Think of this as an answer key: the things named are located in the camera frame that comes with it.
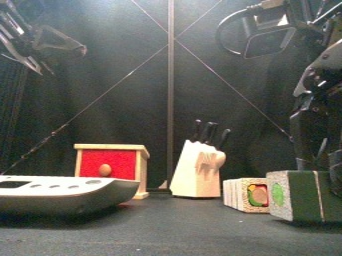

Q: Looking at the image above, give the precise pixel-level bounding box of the pale wooden knife block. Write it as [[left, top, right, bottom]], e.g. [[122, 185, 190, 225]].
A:
[[168, 139, 227, 199]]

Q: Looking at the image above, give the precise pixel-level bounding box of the black handled toy knife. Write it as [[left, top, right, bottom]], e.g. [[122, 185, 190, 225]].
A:
[[191, 119, 203, 143], [198, 121, 215, 144], [207, 123, 221, 146], [215, 128, 234, 151]]

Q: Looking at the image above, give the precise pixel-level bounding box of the green sushi roll block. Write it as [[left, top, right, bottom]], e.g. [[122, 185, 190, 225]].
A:
[[266, 169, 342, 224]]

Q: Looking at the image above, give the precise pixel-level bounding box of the thin diagonal brace wire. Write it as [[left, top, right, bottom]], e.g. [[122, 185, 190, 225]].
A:
[[130, 0, 294, 141], [0, 0, 225, 175]]

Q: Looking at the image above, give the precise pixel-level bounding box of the black looped cable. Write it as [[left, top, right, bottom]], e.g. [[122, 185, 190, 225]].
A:
[[215, 7, 265, 56]]

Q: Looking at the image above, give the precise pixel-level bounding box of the grey digital scale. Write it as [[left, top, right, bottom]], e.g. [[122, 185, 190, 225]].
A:
[[0, 174, 142, 216]]

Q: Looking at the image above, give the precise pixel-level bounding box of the red drawer with wooden knob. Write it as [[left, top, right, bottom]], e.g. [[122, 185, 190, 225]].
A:
[[79, 149, 138, 181]]

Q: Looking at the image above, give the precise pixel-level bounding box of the grey metal frame pole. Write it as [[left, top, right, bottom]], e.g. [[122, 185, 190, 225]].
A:
[[159, 0, 176, 191]]

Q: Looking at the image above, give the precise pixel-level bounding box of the white rice sushi roll block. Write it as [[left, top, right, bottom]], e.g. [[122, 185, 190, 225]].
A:
[[222, 177, 271, 214]]

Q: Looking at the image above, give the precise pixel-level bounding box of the pale wooden drawer box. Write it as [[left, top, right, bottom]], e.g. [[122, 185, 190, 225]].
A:
[[72, 143, 151, 200]]

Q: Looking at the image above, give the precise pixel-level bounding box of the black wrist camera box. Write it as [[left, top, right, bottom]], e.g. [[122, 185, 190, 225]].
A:
[[242, 26, 298, 60]]

